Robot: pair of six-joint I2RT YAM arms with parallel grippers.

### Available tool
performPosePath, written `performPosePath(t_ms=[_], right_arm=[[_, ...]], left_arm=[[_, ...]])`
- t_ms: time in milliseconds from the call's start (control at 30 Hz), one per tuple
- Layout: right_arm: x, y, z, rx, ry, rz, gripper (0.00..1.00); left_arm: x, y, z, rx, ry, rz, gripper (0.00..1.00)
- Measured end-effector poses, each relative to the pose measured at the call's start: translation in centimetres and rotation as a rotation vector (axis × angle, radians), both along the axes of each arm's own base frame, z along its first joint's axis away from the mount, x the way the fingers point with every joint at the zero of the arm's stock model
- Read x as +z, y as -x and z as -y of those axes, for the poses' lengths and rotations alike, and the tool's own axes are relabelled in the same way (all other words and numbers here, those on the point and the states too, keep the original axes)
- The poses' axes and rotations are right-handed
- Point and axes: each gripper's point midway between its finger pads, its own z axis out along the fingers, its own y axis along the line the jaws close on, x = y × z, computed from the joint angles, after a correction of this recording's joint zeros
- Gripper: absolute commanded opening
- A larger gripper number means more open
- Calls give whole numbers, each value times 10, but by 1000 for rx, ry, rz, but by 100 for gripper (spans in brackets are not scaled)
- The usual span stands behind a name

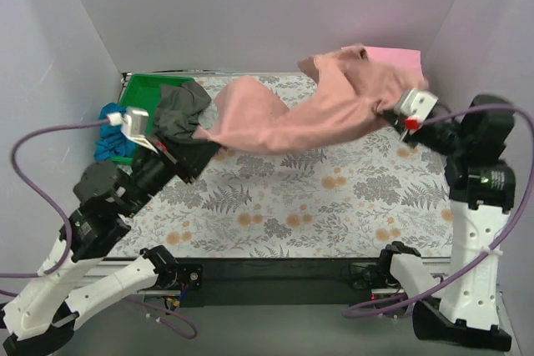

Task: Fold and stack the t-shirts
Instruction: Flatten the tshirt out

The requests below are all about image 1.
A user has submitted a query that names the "dusty pink printed t-shirt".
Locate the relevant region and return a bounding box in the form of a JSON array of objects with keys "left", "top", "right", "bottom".
[{"left": 194, "top": 44, "right": 428, "bottom": 155}]

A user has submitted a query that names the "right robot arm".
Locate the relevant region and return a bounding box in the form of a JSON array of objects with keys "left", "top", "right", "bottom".
[{"left": 377, "top": 89, "right": 516, "bottom": 352}]

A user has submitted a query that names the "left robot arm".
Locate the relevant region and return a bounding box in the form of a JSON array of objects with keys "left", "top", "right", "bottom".
[{"left": 1, "top": 135, "right": 219, "bottom": 355}]

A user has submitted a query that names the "grey t-shirt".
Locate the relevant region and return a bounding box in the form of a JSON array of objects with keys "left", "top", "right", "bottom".
[{"left": 153, "top": 80, "right": 211, "bottom": 140}]

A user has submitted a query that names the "light pink folded t-shirt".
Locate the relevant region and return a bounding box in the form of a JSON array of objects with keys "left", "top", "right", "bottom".
[{"left": 365, "top": 46, "right": 422, "bottom": 75}]

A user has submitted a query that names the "blue crumpled t-shirt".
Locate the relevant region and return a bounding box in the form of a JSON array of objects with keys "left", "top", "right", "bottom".
[{"left": 93, "top": 124, "right": 137, "bottom": 161}]

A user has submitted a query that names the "green plastic tray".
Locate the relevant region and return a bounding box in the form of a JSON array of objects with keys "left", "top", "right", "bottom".
[{"left": 101, "top": 74, "right": 193, "bottom": 165}]

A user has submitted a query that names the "floral patterned table mat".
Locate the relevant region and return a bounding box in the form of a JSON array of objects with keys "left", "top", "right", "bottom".
[{"left": 98, "top": 73, "right": 456, "bottom": 259}]

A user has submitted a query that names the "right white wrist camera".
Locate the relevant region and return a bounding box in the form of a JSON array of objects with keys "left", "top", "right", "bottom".
[{"left": 393, "top": 88, "right": 438, "bottom": 131}]

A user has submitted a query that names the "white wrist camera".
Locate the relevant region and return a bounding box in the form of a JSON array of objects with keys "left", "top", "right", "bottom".
[
  {"left": 121, "top": 107, "right": 156, "bottom": 152},
  {"left": 393, "top": 88, "right": 438, "bottom": 131}
]

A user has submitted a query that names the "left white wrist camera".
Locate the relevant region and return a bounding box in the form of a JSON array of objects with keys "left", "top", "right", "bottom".
[{"left": 121, "top": 107, "right": 156, "bottom": 152}]

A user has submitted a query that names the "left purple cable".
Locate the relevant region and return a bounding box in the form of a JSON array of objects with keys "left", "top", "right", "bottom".
[{"left": 0, "top": 118, "right": 198, "bottom": 340}]

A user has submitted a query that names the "purple cable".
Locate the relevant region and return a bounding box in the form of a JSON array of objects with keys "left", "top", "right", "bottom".
[
  {"left": 341, "top": 104, "right": 534, "bottom": 320},
  {"left": 0, "top": 118, "right": 198, "bottom": 340}
]

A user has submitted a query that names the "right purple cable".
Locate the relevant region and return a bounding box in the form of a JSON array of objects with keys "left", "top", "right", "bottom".
[{"left": 341, "top": 104, "right": 534, "bottom": 320}]

